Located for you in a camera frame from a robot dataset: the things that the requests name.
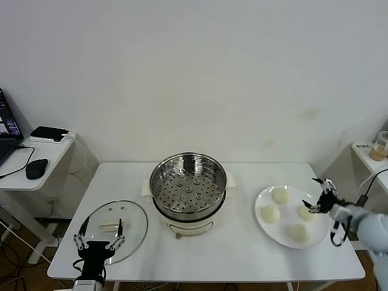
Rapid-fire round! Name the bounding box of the perforated steel steamer basket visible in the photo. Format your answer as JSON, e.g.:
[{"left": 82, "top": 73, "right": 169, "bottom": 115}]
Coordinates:
[{"left": 150, "top": 152, "right": 227, "bottom": 215}]

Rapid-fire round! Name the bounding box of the flat white box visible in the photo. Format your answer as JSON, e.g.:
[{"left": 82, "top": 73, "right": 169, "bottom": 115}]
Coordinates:
[{"left": 29, "top": 130, "right": 76, "bottom": 144}]

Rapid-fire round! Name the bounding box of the black adapter with cable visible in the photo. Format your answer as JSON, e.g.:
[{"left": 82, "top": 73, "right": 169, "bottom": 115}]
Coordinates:
[{"left": 357, "top": 168, "right": 388, "bottom": 207}]

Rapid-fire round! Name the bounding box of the black computer mouse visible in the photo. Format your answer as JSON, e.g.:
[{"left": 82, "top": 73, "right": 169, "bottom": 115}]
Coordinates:
[{"left": 25, "top": 158, "right": 49, "bottom": 180}]

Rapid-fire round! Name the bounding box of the clear plastic drink cup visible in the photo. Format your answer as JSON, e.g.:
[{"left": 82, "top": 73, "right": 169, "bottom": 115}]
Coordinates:
[{"left": 368, "top": 130, "right": 388, "bottom": 161}]

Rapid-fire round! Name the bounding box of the glass lid with cream handle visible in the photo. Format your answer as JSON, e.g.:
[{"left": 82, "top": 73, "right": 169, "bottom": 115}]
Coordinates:
[{"left": 79, "top": 199, "right": 149, "bottom": 265}]

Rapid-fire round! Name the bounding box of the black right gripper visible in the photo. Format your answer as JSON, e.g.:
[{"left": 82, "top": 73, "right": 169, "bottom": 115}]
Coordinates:
[{"left": 301, "top": 177, "right": 340, "bottom": 215}]

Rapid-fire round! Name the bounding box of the white side table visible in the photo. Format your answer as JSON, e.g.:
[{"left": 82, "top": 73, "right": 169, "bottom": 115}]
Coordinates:
[
  {"left": 318, "top": 141, "right": 388, "bottom": 252},
  {"left": 0, "top": 133, "right": 101, "bottom": 264}
]

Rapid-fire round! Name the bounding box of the white steamed baozi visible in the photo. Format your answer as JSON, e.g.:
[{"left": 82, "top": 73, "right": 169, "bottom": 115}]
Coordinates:
[
  {"left": 261, "top": 205, "right": 281, "bottom": 224},
  {"left": 289, "top": 223, "right": 310, "bottom": 243},
  {"left": 272, "top": 187, "right": 292, "bottom": 204},
  {"left": 296, "top": 204, "right": 319, "bottom": 221}
]

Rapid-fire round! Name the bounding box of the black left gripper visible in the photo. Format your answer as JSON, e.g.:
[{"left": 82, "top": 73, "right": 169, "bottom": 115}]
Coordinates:
[{"left": 72, "top": 216, "right": 125, "bottom": 276}]

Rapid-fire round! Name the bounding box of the black laptop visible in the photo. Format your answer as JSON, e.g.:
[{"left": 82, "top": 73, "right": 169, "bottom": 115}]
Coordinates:
[{"left": 0, "top": 87, "right": 24, "bottom": 169}]

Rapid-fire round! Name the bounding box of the black laptop cable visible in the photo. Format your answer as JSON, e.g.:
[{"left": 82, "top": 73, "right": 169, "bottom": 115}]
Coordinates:
[{"left": 0, "top": 144, "right": 36, "bottom": 179}]

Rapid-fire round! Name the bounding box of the white round plate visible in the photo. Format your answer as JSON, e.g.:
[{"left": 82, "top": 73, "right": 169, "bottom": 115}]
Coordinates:
[{"left": 254, "top": 184, "right": 330, "bottom": 250}]

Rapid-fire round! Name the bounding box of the thin white cable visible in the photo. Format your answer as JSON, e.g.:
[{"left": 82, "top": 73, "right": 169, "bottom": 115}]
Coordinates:
[
  {"left": 0, "top": 221, "right": 52, "bottom": 264},
  {"left": 359, "top": 165, "right": 388, "bottom": 195},
  {"left": 62, "top": 133, "right": 89, "bottom": 176}
]

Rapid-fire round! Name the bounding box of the black smartphone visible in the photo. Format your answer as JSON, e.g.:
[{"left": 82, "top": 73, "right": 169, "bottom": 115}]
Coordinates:
[{"left": 29, "top": 125, "right": 70, "bottom": 142}]

